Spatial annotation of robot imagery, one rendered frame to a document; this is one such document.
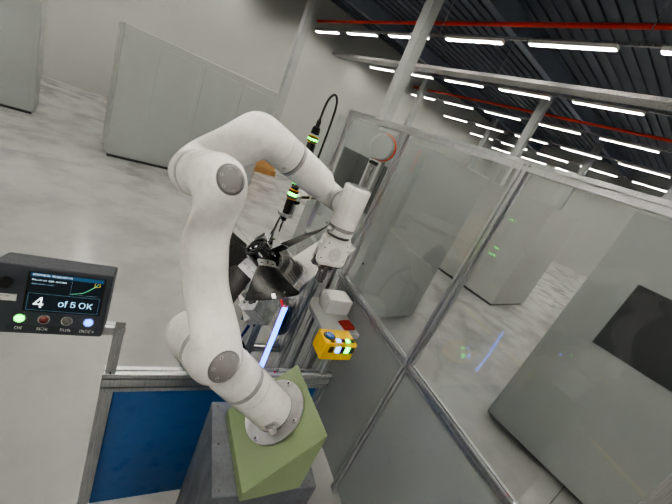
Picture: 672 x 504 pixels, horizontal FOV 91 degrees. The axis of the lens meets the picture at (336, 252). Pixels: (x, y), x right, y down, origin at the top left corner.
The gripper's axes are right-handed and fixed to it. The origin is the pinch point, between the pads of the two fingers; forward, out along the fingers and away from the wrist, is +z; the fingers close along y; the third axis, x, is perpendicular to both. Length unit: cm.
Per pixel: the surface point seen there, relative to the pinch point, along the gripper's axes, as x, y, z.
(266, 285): 33.2, -3.3, 26.2
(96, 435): 14, -53, 88
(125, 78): 579, -125, 14
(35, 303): 9, -73, 27
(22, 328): 7, -75, 34
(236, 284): 52, -10, 39
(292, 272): 53, 16, 28
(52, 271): 11, -71, 18
